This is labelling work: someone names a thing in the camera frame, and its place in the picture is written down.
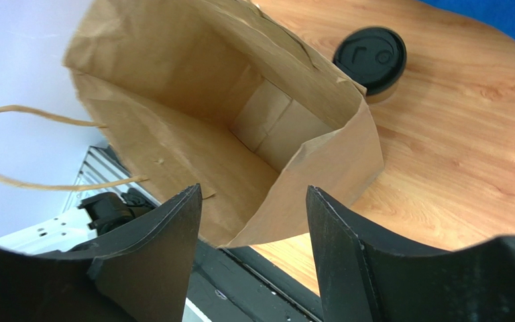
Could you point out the aluminium frame rail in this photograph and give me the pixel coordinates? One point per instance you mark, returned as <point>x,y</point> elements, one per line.
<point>99,166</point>

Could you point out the brown paper bag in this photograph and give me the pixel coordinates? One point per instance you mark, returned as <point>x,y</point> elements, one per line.
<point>216,93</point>

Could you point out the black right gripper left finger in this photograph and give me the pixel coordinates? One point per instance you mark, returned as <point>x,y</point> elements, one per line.
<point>137,272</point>

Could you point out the brown paper coffee cup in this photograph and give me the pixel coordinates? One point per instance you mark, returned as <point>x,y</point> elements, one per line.
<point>382,93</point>

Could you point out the blue folded cloth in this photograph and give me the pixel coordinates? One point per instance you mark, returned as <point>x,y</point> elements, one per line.
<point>499,14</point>

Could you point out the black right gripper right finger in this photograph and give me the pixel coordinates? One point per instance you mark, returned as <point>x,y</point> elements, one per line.
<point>369,273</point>

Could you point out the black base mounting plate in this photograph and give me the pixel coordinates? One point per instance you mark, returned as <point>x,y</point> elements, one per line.
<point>242,285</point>

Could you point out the black plastic cup lid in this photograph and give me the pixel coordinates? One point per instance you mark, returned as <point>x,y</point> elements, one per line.
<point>375,57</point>

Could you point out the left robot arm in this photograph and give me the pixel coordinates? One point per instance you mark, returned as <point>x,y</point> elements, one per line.
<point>92,217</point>

